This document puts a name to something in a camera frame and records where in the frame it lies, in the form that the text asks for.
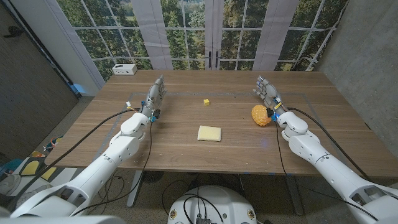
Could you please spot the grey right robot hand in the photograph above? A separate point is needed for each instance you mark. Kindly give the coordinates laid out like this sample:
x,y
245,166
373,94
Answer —
x,y
270,91

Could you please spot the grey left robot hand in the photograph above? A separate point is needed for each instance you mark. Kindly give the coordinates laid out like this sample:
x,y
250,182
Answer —
x,y
153,96

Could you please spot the pale yellow sponge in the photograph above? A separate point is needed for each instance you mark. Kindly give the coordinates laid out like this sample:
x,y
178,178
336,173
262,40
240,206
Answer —
x,y
209,133

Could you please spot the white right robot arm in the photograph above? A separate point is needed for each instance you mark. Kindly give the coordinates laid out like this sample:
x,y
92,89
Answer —
x,y
326,168

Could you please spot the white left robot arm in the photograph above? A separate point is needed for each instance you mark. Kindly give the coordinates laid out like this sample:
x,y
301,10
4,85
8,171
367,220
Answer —
x,y
93,174

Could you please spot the orange toy pineapple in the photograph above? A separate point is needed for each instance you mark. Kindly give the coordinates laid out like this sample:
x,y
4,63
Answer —
x,y
260,115

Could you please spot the white power strip box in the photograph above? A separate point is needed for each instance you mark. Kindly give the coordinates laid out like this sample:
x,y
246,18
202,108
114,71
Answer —
x,y
124,69

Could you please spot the small yellow cube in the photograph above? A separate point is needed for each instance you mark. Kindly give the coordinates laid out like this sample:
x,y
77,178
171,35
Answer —
x,y
206,102

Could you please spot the printed window forest backdrop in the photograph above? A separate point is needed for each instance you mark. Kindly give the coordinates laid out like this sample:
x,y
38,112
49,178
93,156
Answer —
x,y
186,31

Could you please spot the small blue object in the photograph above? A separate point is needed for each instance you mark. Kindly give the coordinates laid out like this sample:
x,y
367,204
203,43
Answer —
x,y
78,89

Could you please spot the dark ribbed round object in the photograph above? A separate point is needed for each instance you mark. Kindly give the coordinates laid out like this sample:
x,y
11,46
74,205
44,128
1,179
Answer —
x,y
153,176

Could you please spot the grey table leg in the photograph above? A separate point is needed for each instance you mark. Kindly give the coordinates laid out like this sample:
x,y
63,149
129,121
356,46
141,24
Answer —
x,y
294,196
134,189

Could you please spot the white robot torso base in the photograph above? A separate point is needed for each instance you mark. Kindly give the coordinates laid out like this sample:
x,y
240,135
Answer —
x,y
214,205

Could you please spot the yellow and black floor mat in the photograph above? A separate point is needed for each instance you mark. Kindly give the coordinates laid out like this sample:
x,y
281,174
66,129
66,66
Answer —
x,y
31,168

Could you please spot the white robot body edge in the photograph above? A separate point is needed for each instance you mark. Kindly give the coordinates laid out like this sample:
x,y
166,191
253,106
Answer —
x,y
62,220

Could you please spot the white sneaker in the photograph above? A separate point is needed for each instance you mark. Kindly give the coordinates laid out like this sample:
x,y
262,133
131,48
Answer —
x,y
9,185

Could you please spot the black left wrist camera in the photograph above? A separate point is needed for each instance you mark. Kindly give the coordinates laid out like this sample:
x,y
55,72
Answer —
x,y
157,114

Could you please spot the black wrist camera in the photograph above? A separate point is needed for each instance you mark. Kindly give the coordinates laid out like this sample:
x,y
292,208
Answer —
x,y
157,114
270,112

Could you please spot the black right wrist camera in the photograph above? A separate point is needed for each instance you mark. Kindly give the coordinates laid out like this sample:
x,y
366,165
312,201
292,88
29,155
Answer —
x,y
270,112

